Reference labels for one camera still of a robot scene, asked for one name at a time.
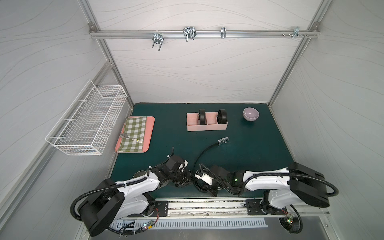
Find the pink compartment storage box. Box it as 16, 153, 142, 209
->
186, 112, 228, 132

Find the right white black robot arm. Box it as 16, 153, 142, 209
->
195, 163, 340, 215

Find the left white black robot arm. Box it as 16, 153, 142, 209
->
70, 155, 192, 237

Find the grey ribbed ceramic mug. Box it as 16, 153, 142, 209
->
133, 171, 148, 179

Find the dark green table mat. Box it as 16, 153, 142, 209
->
112, 103, 293, 181

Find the green checkered cloth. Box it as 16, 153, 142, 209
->
118, 117, 147, 153

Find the purple small bowl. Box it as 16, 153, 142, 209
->
243, 107, 260, 122

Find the metal hook clamp left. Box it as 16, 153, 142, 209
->
152, 33, 164, 51

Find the metal hook clamp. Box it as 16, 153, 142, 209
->
183, 27, 197, 42
282, 27, 309, 39
152, 33, 164, 51

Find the metal hook clamp centre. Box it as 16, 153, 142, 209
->
183, 27, 197, 42

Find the metal hook clamp right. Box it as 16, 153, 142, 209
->
282, 27, 309, 39

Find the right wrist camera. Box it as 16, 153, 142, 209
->
195, 171, 214, 186

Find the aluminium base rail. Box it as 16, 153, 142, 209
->
89, 196, 331, 218

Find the white cartoon handle spoon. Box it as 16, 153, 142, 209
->
120, 134, 144, 144

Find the left arm base cable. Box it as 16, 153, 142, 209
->
106, 206, 160, 236

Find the white wire basket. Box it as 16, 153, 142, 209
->
45, 80, 127, 156

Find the metal ring clamp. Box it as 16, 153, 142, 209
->
221, 27, 227, 39

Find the aluminium crossbar rail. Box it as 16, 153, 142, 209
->
90, 29, 320, 40

